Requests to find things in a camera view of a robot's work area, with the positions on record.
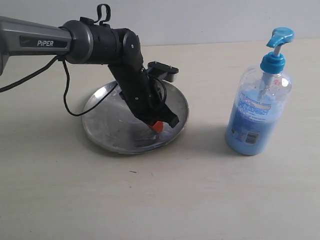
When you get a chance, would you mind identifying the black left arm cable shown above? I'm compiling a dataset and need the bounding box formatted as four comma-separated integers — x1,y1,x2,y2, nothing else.
0,3,168,117

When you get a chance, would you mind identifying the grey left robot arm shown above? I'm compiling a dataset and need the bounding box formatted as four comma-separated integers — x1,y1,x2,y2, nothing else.
0,17,179,127

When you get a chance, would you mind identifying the blue soap blob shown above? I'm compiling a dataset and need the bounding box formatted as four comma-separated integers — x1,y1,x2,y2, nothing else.
150,130,175,144

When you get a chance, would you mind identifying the blue soap pump bottle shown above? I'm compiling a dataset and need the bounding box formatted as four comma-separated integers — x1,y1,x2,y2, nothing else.
225,27,295,156

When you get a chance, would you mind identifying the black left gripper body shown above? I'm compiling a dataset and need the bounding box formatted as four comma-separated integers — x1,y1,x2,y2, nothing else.
108,64,170,124

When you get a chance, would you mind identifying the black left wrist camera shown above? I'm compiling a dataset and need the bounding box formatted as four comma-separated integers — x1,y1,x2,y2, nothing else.
147,61,179,83

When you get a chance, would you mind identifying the round metal plate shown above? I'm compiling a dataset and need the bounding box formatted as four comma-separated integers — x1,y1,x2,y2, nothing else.
82,81,189,155

